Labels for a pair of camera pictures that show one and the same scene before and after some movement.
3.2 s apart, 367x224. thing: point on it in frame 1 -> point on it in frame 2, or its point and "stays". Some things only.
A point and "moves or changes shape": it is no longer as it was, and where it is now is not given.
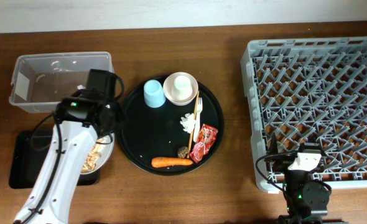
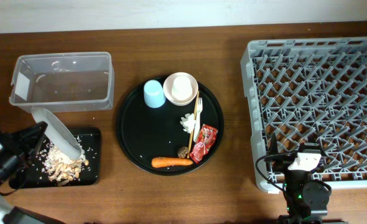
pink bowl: x=180 y=88 stays
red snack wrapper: x=206 y=139 stays
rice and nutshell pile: x=95 y=154 moves or changes shape
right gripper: x=283 y=160 stays
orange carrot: x=170 y=161 stays
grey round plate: x=106 y=152 -> x=56 y=135
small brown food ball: x=182 y=152 stays
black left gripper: x=119 y=113 -> x=17 y=140
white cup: x=181 y=89 stays
